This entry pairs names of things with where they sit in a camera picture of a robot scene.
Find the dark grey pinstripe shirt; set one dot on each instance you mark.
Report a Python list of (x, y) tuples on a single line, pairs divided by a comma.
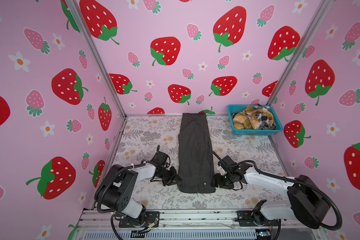
[(196, 165)]

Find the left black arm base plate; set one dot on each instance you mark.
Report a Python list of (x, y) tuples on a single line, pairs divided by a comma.
[(146, 219)]

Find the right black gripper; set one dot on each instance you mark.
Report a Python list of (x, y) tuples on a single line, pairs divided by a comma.
[(218, 184)]

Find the aluminium frame rail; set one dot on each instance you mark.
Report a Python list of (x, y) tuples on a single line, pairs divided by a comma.
[(219, 224)]

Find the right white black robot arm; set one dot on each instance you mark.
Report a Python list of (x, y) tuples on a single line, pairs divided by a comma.
[(303, 203)]

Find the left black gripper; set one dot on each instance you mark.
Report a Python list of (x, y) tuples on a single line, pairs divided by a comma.
[(171, 175)]

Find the yellow plaid shirt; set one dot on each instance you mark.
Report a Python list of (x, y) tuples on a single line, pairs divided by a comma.
[(254, 118)]

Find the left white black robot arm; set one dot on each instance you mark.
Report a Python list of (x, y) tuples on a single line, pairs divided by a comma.
[(114, 194)]

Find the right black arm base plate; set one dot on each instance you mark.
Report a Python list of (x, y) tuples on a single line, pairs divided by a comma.
[(254, 217)]

